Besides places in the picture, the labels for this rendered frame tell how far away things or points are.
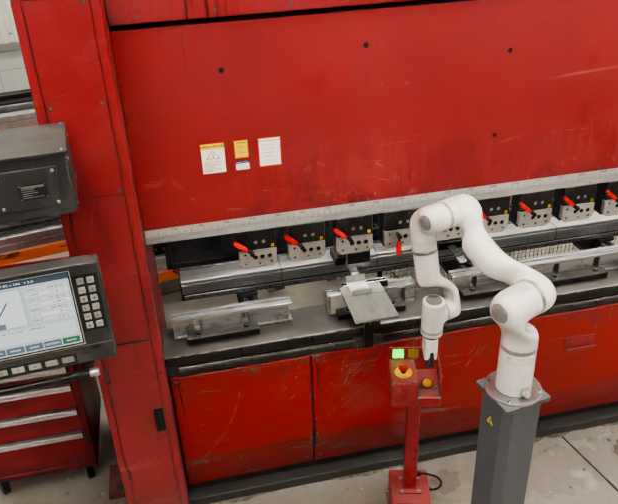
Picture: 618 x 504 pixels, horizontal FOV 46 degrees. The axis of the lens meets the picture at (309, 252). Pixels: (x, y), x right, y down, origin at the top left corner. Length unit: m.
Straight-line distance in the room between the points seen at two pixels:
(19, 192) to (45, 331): 0.46
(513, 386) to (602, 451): 1.47
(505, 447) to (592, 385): 1.26
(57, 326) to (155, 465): 1.05
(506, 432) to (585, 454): 1.32
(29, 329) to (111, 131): 0.67
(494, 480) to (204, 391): 1.21
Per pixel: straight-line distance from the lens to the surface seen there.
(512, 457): 2.72
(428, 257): 2.63
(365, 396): 3.30
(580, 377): 3.76
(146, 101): 2.60
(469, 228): 2.46
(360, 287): 3.07
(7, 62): 6.63
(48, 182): 2.15
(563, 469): 3.81
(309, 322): 3.09
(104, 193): 2.50
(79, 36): 2.34
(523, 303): 2.31
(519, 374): 2.50
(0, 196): 2.17
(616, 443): 4.01
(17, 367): 2.43
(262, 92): 2.63
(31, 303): 2.31
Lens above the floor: 2.67
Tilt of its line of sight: 30 degrees down
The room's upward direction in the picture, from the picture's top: 2 degrees counter-clockwise
